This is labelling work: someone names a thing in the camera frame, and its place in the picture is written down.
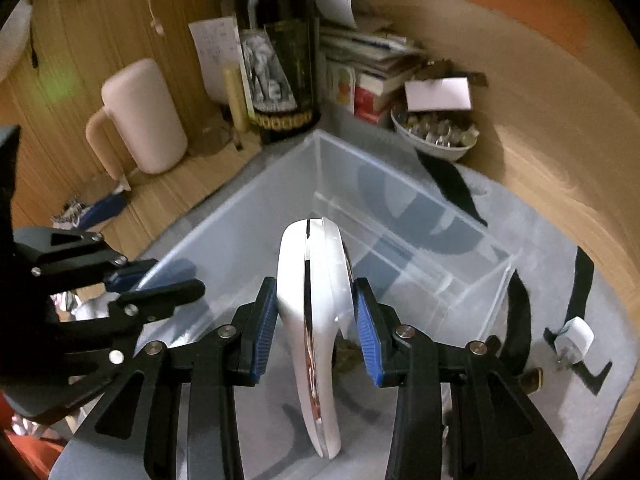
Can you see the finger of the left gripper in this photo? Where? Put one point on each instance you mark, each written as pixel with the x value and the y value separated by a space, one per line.
pixel 125 309
pixel 56 260

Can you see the white bowl of trinkets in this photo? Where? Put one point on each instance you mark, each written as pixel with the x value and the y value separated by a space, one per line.
pixel 443 135

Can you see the pink mug with handle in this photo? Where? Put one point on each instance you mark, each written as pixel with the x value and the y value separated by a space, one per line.
pixel 138 103

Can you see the white paper note sheet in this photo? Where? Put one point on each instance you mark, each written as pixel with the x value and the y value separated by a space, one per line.
pixel 216 44

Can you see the stack of books and papers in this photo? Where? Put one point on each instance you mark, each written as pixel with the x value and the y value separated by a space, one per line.
pixel 364 71

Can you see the white handheld massager device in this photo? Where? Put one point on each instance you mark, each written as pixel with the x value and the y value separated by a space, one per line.
pixel 314 291

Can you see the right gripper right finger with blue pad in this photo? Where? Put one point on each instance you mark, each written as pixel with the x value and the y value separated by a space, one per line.
pixel 454 405

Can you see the dark wine bottle elephant label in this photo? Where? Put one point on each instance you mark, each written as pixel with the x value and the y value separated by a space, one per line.
pixel 278 44

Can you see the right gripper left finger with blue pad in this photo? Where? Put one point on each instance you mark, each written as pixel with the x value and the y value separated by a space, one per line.
pixel 132 432

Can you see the clear plastic storage bin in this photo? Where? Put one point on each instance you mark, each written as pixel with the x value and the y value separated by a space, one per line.
pixel 438 268

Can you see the small white card box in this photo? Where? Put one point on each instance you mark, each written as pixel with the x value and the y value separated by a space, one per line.
pixel 438 95

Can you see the white fluffy pompom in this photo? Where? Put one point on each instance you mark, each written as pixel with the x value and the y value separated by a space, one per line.
pixel 14 37

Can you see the white power adapter plug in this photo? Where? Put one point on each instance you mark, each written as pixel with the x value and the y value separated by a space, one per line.
pixel 573 342

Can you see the black gold perfume tube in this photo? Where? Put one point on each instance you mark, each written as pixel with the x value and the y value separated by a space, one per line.
pixel 532 380

